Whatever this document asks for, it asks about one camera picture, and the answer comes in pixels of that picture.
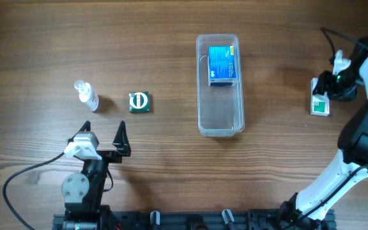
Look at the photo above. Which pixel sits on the green Zam-Buk box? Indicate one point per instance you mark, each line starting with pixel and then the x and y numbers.
pixel 139 102

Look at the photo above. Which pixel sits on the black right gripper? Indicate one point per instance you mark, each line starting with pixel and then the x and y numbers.
pixel 326 83

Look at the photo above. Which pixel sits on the white lotion bottle clear cap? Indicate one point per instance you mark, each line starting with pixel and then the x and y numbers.
pixel 87 95

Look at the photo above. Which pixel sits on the blue plaster box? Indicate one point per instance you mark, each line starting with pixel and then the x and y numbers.
pixel 221 63

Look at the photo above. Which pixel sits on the white green medicine box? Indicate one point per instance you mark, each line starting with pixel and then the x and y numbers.
pixel 319 104

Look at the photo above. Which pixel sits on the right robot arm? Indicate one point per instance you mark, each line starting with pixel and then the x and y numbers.
pixel 307 209

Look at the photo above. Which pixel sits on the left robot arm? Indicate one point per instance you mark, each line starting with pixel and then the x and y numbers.
pixel 83 191

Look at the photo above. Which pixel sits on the clear plastic container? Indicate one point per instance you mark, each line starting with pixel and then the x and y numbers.
pixel 220 109

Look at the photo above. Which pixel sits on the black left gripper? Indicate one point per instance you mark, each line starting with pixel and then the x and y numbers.
pixel 106 153

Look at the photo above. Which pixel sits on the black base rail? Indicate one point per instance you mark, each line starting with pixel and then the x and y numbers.
pixel 247 220

